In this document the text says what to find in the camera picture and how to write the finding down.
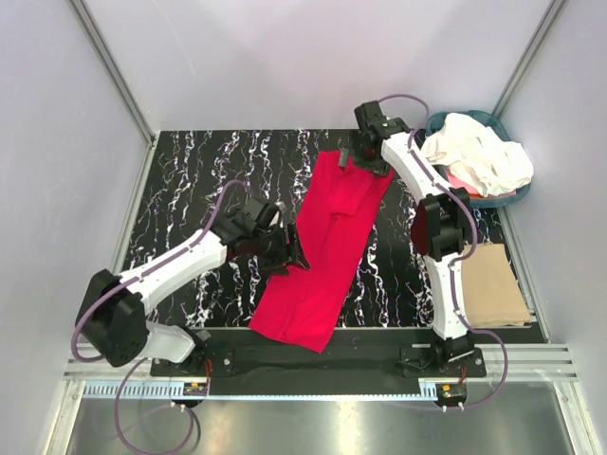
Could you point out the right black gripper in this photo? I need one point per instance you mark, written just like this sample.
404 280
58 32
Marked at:
352 142

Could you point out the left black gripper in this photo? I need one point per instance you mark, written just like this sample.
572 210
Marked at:
291 253

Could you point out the red t shirt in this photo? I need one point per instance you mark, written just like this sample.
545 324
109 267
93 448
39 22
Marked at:
334 223

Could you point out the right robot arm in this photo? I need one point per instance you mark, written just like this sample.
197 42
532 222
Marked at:
441 227

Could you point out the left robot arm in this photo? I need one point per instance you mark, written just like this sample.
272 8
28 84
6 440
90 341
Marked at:
114 314

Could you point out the pink t shirt in basket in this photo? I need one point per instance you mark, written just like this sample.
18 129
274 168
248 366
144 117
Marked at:
457 183

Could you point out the white t shirt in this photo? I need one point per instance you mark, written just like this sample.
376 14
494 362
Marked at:
476 155

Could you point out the left connector board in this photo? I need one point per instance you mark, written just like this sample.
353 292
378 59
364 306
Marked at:
197 388

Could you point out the connector board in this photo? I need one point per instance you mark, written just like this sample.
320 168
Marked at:
452 394
197 388

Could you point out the teal laundry basket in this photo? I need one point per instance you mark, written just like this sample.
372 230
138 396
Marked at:
436 122

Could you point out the folded beige t shirt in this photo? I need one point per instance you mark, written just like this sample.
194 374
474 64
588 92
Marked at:
492 297

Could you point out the right connector board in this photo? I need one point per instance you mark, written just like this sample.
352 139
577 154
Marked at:
452 394

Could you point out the left frame post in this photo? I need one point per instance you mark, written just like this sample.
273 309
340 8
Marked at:
93 33

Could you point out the frame post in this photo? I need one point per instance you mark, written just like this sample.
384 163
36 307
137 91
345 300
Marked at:
534 46
93 33

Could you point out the slotted cable duct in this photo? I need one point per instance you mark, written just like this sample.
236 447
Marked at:
223 389

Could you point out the right frame post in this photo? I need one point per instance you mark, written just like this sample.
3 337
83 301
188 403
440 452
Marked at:
534 46

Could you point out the aluminium front rail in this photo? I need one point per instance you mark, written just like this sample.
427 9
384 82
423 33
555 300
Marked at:
518 362

